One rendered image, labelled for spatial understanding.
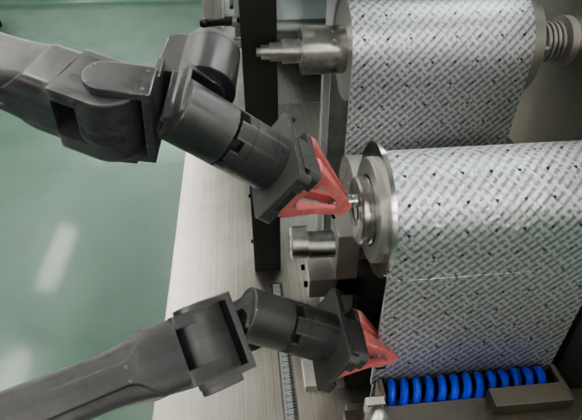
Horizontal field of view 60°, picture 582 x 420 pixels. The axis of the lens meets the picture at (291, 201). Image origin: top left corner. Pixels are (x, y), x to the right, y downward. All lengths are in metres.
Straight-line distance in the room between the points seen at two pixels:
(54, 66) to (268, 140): 0.18
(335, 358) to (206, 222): 0.60
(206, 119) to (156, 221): 2.18
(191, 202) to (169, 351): 0.71
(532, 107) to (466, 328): 0.42
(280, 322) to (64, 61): 0.31
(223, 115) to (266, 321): 0.22
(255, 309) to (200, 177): 0.75
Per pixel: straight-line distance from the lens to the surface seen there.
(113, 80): 0.43
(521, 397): 0.69
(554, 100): 0.86
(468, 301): 0.60
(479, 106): 0.74
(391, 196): 0.48
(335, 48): 0.69
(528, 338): 0.69
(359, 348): 0.56
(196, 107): 0.42
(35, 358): 2.17
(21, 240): 2.72
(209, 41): 0.49
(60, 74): 0.45
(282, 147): 0.46
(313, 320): 0.55
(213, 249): 1.03
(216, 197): 1.16
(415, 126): 0.72
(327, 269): 0.64
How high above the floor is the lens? 1.59
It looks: 37 degrees down
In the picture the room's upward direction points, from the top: straight up
